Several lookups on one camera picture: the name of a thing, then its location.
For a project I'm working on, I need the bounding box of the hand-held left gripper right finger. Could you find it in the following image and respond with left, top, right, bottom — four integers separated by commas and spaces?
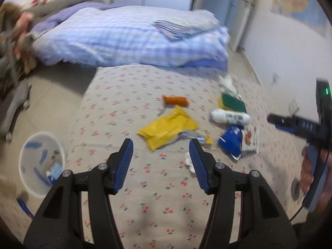
189, 138, 303, 249

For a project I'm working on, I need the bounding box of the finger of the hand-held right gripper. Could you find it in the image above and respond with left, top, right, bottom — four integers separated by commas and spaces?
267, 113, 322, 138

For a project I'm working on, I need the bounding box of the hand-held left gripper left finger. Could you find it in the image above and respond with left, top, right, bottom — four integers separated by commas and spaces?
23, 138, 134, 249

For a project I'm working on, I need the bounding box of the white tissue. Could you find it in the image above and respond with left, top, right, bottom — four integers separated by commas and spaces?
185, 152, 198, 173

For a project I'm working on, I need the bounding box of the silver foil wrapper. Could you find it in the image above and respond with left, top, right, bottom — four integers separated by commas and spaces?
178, 132, 214, 146

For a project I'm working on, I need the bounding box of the blue snack packet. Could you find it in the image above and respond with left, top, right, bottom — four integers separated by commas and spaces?
217, 126, 245, 160

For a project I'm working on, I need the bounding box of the yellow plastic bag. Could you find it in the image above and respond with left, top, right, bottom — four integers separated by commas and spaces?
137, 105, 199, 151

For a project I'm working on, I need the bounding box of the white printed paper box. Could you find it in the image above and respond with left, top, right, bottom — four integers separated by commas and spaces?
241, 127, 260, 157

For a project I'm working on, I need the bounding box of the white plastic bottle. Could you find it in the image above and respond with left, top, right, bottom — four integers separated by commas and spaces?
210, 108, 251, 125

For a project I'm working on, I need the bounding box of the green and yellow sponge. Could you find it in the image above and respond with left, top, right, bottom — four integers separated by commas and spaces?
217, 93, 247, 113

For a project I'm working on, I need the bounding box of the orange snack packet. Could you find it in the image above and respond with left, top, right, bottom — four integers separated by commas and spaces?
163, 96, 188, 107

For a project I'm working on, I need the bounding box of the white plastic wrapper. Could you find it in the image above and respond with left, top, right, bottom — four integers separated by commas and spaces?
218, 75, 242, 100

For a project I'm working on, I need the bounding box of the white translucent waste bin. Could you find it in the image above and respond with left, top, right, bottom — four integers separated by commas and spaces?
19, 132, 66, 196

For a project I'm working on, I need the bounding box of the person's right hand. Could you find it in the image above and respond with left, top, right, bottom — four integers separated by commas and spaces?
300, 147, 316, 197

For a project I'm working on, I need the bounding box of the round floor drain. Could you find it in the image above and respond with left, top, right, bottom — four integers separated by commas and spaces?
291, 178, 302, 201

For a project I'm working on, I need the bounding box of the cherry print tablecloth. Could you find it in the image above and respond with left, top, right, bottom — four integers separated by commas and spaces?
66, 64, 312, 249

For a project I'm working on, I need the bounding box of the blue plaid duvet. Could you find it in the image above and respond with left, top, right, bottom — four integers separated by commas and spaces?
31, 6, 230, 69

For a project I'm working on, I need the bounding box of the grey swivel chair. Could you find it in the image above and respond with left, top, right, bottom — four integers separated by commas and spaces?
0, 26, 32, 143

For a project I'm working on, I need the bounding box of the blue door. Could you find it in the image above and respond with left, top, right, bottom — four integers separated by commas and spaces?
223, 0, 251, 51

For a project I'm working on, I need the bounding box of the folded striped cloth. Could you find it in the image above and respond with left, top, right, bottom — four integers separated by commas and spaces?
153, 19, 219, 42

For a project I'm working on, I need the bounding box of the purple bed sheet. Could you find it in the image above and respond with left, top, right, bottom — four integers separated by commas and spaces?
31, 2, 229, 71

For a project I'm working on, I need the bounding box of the grey padded headboard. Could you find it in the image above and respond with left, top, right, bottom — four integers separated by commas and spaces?
26, 0, 102, 18

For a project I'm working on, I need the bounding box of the pink plush toy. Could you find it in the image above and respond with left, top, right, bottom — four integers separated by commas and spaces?
13, 12, 35, 55

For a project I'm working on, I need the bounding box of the white wall socket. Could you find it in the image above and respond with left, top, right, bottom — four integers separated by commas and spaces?
288, 100, 300, 115

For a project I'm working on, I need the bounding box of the black cable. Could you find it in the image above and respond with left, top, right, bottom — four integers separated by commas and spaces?
289, 204, 308, 222

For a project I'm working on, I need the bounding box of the colourful wall poster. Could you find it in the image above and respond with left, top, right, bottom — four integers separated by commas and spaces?
271, 0, 328, 36

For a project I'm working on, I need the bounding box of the blue strap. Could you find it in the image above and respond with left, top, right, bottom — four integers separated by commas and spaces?
16, 198, 35, 219

